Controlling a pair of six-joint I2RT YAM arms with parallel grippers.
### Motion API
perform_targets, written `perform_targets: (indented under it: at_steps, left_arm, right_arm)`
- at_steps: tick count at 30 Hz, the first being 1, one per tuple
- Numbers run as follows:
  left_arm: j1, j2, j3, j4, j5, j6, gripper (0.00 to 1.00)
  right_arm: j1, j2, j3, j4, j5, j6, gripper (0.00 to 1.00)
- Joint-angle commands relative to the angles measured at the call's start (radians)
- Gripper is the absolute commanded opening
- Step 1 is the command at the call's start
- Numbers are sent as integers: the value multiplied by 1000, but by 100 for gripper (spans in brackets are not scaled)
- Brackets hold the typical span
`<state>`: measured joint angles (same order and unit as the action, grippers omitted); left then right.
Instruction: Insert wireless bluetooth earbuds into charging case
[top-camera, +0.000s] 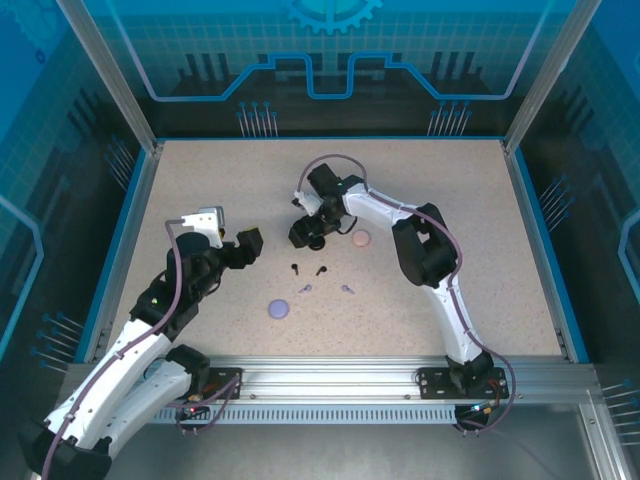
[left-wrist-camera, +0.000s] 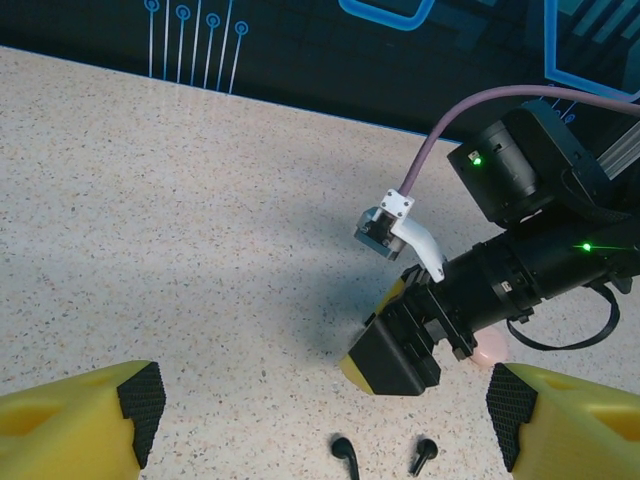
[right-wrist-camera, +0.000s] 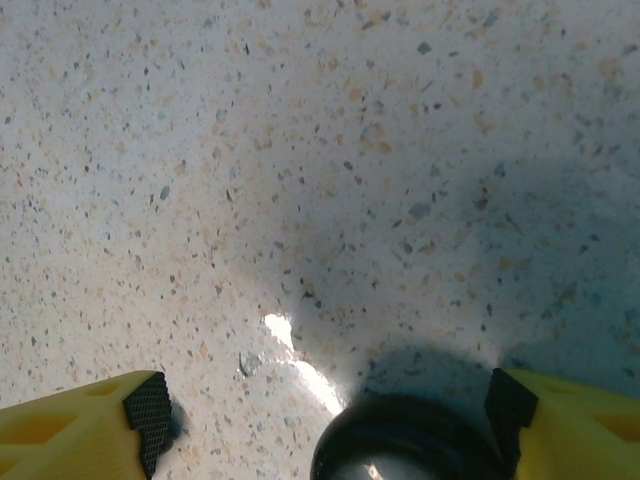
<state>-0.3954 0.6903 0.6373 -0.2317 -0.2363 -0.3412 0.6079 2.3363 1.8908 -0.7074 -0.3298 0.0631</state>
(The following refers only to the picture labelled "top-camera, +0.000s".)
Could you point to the purple earbud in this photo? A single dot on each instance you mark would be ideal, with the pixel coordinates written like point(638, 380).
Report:
point(306, 288)
point(346, 289)

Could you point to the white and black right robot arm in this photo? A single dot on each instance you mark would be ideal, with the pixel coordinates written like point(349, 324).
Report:
point(450, 310)

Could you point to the pink earbud charging case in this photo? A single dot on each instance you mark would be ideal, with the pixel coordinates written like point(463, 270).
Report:
point(360, 239)

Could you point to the small circuit board with LEDs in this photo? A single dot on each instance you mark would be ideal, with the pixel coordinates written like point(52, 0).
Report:
point(480, 408)
point(192, 411)

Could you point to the aluminium frame post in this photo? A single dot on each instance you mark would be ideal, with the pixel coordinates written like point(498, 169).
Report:
point(540, 75)
point(115, 75)

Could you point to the aluminium side rail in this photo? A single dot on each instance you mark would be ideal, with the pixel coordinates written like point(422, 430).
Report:
point(125, 250)
point(534, 240)

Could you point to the black earbud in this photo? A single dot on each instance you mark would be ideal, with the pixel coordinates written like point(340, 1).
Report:
point(321, 270)
point(295, 268)

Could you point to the purple earbud charging case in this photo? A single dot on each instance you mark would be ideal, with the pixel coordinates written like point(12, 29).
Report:
point(278, 308)

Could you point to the blue table edge strip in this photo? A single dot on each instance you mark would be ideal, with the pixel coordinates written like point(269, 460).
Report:
point(547, 240)
point(114, 250)

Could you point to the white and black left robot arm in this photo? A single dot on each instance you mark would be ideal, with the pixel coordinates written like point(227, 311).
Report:
point(115, 370)

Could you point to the aluminium mounting rail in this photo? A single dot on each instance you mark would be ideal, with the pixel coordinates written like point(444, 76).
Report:
point(330, 377)

